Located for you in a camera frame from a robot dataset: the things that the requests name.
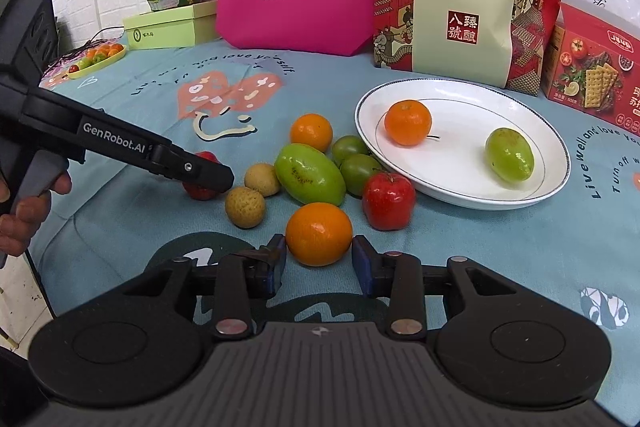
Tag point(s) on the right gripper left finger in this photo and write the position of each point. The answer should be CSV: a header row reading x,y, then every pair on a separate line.
x,y
253,274

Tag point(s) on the light green box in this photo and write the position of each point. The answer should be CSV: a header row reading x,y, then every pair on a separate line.
x,y
182,27

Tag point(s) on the person's left hand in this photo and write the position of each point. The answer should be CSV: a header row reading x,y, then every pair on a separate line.
x,y
18,228

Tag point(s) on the blue printed tablecloth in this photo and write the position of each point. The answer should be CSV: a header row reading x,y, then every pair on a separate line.
x,y
580,248

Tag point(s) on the red cracker box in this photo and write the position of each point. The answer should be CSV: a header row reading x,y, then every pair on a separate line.
x,y
592,65

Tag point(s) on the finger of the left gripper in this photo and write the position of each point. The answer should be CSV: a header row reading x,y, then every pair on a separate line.
x,y
173,162

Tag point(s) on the orange tangerine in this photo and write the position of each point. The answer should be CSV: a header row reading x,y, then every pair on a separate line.
x,y
408,122
313,130
318,234

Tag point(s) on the white oval plate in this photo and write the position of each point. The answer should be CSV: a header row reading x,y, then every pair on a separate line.
x,y
450,164

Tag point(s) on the brown longan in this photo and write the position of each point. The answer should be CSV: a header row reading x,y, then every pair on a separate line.
x,y
263,179
245,208

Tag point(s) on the green mango in plate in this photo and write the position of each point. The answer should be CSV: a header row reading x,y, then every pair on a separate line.
x,y
509,155

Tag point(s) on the green round fruit front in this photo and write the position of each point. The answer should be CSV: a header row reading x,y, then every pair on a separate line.
x,y
356,170

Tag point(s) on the small red apple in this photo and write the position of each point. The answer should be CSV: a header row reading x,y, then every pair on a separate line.
x,y
197,192

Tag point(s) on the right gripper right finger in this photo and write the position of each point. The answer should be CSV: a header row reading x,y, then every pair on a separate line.
x,y
404,280

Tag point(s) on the large green mango fruit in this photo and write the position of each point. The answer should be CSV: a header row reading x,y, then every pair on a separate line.
x,y
309,176

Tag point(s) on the yellow tray of fruits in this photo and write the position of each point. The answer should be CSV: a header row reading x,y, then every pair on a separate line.
x,y
96,59

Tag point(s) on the green round fruit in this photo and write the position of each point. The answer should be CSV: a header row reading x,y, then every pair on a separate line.
x,y
347,146
356,170

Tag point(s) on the brown longan front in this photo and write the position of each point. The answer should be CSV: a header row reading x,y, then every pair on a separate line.
x,y
245,208

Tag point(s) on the orange tangerine in plate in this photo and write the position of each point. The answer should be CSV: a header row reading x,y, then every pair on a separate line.
x,y
408,122

